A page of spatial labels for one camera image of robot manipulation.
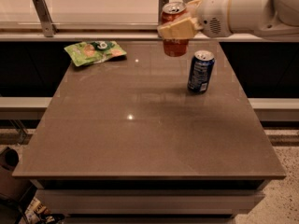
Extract blue pepsi can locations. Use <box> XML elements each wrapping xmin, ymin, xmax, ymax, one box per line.
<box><xmin>187</xmin><ymin>50</ymin><xmax>215</xmax><ymax>93</ymax></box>

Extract red coke can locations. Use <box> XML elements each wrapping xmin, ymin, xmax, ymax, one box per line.
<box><xmin>161</xmin><ymin>2</ymin><xmax>189</xmax><ymax>57</ymax></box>

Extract left metal railing bracket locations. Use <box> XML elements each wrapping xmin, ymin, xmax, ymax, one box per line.
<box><xmin>32</xmin><ymin>0</ymin><xmax>56</xmax><ymax>37</ymax></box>

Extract grey table drawer base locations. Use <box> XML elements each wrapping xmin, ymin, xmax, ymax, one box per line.
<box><xmin>36</xmin><ymin>189</ymin><xmax>264</xmax><ymax>216</ymax></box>

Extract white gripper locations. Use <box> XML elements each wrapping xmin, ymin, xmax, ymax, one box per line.
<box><xmin>157</xmin><ymin>0</ymin><xmax>232</xmax><ymax>40</ymax></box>

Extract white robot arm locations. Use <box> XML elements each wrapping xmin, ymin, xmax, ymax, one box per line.
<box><xmin>157</xmin><ymin>0</ymin><xmax>299</xmax><ymax>41</ymax></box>

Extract packaged items on floor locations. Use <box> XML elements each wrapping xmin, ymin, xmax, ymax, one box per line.
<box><xmin>24</xmin><ymin>197</ymin><xmax>64</xmax><ymax>224</ymax></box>

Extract green rice chip bag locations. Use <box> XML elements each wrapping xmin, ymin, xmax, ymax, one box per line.
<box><xmin>64</xmin><ymin>40</ymin><xmax>127</xmax><ymax>67</ymax></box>

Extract dark bin at left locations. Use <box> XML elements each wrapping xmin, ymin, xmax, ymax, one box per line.
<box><xmin>0</xmin><ymin>147</ymin><xmax>32</xmax><ymax>202</ymax></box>

